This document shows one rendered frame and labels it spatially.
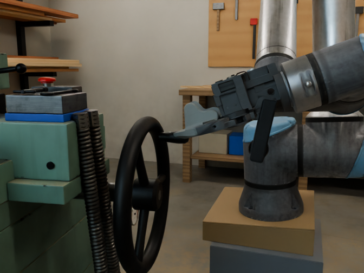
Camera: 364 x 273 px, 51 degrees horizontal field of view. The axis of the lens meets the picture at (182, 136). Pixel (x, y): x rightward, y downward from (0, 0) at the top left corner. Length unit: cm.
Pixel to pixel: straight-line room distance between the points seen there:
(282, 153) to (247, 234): 24
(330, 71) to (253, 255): 61
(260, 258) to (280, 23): 61
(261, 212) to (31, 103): 71
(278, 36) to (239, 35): 302
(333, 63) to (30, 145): 48
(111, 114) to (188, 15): 139
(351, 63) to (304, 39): 316
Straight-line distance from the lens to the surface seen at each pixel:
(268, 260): 109
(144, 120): 66
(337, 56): 65
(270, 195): 109
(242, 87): 64
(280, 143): 106
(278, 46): 83
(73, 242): 86
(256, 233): 109
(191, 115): 67
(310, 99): 64
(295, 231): 108
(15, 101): 64
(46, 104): 61
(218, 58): 389
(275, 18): 89
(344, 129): 106
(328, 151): 106
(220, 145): 351
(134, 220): 103
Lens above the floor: 104
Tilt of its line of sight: 10 degrees down
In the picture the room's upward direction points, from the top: straight up
